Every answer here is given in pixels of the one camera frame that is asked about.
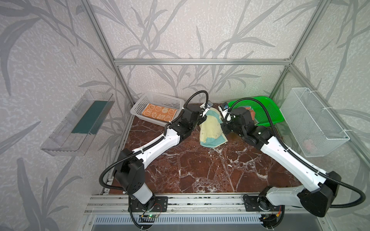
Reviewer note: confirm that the pink object in wire basket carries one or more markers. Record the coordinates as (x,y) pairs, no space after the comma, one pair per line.
(310,146)

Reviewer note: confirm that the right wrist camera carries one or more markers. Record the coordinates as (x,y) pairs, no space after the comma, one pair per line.
(224,111)

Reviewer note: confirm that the orange bunny pattern towel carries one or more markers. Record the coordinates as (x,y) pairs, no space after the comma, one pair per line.
(159,113)

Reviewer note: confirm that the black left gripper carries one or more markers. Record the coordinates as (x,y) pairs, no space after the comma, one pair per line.
(201,112)

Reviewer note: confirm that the clear acrylic wall shelf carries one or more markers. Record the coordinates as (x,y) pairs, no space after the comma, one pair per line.
(75,134)

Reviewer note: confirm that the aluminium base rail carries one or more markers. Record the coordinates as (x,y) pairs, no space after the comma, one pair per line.
(193,208)

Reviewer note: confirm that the brown pink striped towel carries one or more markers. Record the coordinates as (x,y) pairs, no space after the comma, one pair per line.
(252,112)

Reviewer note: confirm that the white plastic basket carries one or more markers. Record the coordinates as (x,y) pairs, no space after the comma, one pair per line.
(156,99)

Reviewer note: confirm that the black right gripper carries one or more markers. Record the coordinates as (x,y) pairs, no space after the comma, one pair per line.
(227,125)

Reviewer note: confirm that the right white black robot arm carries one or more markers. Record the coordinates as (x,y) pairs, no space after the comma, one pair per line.
(316,193)

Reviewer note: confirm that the white wire mesh basket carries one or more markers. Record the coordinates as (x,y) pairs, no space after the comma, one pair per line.
(308,118)

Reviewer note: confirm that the blue yellow towel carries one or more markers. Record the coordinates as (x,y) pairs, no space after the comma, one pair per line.
(211,134)

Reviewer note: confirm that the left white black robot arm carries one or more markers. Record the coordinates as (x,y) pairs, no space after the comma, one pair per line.
(130,172)

